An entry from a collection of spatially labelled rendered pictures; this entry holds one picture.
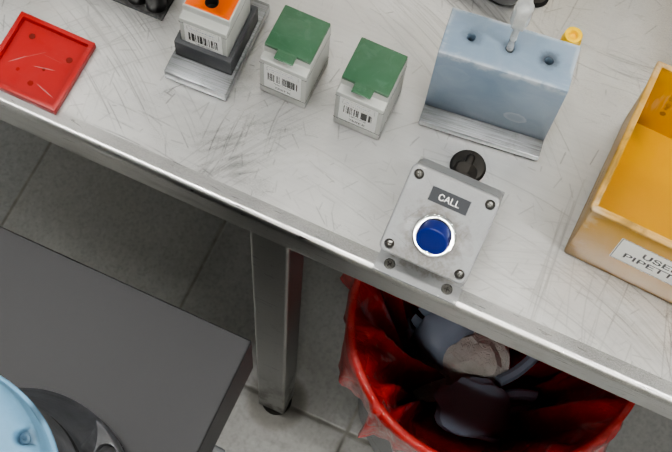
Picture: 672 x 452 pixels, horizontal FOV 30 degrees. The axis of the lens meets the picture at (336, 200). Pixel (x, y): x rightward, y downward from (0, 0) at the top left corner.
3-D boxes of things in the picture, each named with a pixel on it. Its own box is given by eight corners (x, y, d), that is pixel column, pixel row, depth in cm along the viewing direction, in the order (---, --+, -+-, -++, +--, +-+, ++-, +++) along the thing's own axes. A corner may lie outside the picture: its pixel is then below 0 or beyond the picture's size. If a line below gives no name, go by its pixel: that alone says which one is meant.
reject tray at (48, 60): (-19, 82, 101) (-21, 77, 100) (23, 15, 103) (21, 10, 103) (55, 115, 100) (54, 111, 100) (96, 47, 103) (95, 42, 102)
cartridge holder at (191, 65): (165, 78, 102) (161, 58, 99) (210, -11, 105) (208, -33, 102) (226, 102, 101) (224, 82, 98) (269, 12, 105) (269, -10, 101)
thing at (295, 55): (259, 90, 102) (258, 51, 96) (284, 43, 104) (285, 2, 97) (304, 109, 101) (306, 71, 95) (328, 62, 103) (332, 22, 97)
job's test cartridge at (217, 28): (182, 51, 101) (177, 12, 95) (206, 4, 103) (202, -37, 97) (228, 69, 101) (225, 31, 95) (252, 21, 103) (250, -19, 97)
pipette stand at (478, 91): (417, 125, 101) (432, 68, 92) (441, 52, 104) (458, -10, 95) (536, 162, 101) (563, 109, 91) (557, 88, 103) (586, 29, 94)
